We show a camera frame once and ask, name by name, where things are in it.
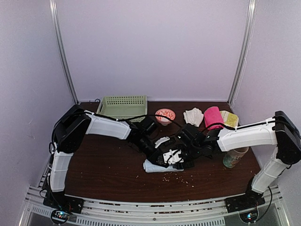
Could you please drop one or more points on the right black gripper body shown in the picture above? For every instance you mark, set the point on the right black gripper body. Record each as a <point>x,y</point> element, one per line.
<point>188,165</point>

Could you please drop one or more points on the left aluminium frame post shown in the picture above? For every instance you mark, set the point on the left aluminium frame post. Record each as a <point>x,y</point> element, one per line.
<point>62,54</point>

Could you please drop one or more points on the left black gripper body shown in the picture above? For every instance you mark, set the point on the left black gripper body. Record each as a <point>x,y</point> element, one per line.
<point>158,152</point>

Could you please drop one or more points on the yellow patterned cloth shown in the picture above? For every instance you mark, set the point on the yellow patterned cloth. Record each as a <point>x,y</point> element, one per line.
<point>229,118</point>

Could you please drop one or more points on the green plastic basket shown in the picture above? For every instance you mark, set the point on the green plastic basket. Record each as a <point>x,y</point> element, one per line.
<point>123,107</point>

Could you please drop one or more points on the light blue towel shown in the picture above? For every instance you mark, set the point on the light blue towel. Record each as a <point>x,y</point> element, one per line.
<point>152,168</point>

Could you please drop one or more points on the cream floral mug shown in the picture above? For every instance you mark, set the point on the cream floral mug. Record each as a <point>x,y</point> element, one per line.
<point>232,157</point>

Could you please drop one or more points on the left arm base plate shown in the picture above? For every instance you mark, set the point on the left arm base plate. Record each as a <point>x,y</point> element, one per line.
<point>67,203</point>

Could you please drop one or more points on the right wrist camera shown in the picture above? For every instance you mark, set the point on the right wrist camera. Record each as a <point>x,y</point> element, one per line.
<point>173,157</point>

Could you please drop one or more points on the red patterned white bowl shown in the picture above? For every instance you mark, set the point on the red patterned white bowl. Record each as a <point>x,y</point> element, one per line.
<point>163,116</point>

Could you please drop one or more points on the right aluminium frame post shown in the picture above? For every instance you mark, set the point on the right aluminium frame post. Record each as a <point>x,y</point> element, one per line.
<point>243,52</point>

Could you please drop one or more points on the aluminium frame post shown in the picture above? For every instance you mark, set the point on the aluminium frame post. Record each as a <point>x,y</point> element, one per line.
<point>243,52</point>
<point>62,54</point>

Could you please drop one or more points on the white folded towel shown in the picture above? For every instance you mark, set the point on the white folded towel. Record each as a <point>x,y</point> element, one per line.
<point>193,117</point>

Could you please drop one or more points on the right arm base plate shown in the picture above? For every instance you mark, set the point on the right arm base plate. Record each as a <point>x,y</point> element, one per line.
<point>244,203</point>

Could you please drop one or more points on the pink towel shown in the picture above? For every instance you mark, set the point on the pink towel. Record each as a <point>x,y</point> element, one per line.
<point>213,118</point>

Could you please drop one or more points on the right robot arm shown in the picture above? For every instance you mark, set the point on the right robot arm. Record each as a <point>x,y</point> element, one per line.
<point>217,137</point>

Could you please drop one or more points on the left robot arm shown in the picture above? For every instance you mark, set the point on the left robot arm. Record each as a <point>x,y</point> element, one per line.
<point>70,130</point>

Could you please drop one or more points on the front aluminium rail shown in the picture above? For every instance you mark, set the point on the front aluminium rail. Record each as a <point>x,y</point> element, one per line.
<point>208,212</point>

